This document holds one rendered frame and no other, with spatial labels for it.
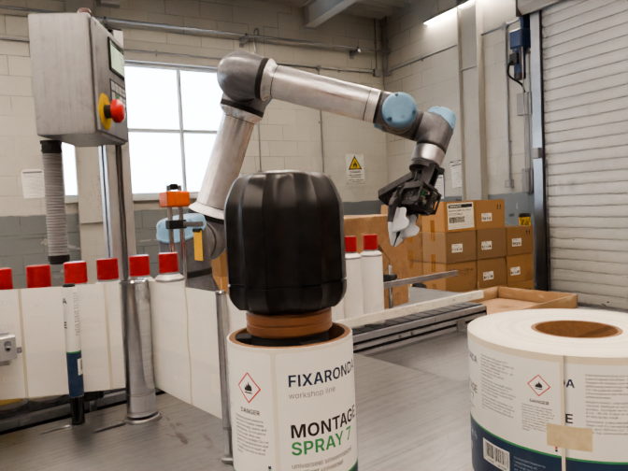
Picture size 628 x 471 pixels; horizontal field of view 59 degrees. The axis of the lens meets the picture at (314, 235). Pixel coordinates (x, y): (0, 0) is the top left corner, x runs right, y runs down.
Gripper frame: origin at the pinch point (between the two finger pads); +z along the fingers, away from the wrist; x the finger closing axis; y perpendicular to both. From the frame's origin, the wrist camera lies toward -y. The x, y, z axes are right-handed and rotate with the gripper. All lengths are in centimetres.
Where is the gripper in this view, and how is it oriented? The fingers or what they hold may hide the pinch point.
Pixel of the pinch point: (392, 240)
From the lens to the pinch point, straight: 131.6
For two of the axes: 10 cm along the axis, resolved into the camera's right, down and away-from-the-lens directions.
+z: -3.5, 9.0, -2.5
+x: 7.2, 4.3, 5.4
